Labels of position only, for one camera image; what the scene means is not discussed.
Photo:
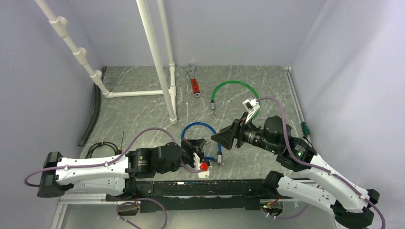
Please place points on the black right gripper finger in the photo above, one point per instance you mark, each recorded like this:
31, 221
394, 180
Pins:
227, 132
225, 140

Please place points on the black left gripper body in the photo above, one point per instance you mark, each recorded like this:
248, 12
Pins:
188, 150

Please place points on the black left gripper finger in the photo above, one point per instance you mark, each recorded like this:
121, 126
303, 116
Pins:
200, 143
191, 144

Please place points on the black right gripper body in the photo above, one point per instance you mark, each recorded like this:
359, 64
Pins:
241, 130

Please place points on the green cable lock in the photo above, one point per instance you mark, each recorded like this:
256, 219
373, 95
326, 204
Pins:
231, 99

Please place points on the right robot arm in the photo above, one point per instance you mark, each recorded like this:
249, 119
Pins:
349, 204

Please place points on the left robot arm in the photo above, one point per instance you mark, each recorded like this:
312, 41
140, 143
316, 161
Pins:
115, 175

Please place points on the black foam tube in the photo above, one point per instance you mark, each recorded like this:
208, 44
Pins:
94, 116

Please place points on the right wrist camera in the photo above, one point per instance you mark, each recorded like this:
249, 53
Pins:
252, 106

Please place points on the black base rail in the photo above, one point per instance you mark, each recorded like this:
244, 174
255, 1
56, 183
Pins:
248, 194

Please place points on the green handled screwdriver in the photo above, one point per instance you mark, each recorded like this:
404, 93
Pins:
305, 130

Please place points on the red handled adjustable wrench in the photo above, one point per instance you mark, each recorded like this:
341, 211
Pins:
194, 84

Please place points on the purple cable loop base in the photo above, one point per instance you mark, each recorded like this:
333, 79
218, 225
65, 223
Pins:
140, 205

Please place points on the white pvc pipe frame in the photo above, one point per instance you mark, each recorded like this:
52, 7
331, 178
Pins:
120, 31

